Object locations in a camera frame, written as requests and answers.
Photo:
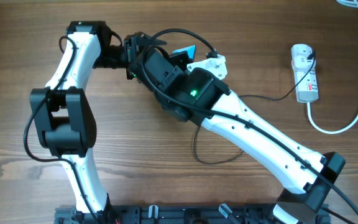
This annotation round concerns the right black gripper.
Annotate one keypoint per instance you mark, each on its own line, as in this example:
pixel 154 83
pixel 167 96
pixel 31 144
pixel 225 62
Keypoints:
pixel 181 60

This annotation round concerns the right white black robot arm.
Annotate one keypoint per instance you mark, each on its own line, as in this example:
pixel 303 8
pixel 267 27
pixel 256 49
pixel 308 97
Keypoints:
pixel 195 91

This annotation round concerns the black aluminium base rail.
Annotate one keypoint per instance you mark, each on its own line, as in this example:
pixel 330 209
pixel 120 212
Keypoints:
pixel 126 214

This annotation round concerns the white power strip socket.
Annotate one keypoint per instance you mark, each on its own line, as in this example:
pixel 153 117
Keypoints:
pixel 303 62

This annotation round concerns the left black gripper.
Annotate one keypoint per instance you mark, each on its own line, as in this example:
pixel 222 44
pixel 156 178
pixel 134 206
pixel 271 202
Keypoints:
pixel 131 44

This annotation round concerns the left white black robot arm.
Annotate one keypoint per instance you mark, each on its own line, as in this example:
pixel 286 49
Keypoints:
pixel 63 118

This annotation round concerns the turquoise screen Galaxy smartphone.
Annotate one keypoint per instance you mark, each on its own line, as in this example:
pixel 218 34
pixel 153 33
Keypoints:
pixel 190 50

